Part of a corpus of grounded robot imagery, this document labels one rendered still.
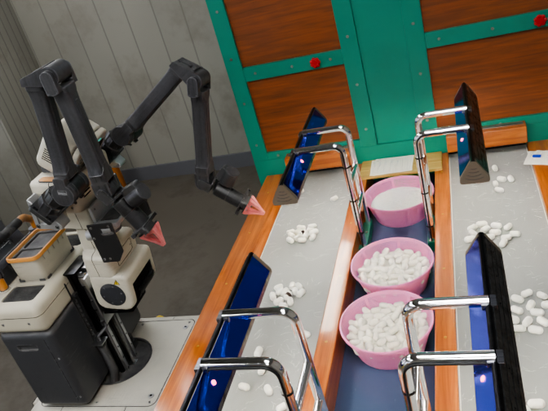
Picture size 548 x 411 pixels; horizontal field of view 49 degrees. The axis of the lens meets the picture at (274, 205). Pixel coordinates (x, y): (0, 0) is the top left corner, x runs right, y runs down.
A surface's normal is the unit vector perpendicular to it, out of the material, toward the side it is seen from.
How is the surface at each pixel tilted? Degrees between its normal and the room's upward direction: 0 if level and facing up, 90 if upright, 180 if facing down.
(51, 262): 92
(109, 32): 90
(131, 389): 0
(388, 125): 90
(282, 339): 0
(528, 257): 0
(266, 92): 90
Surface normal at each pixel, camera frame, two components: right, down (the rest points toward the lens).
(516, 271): -0.25, -0.85
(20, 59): 0.94, -0.11
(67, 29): -0.22, 0.51
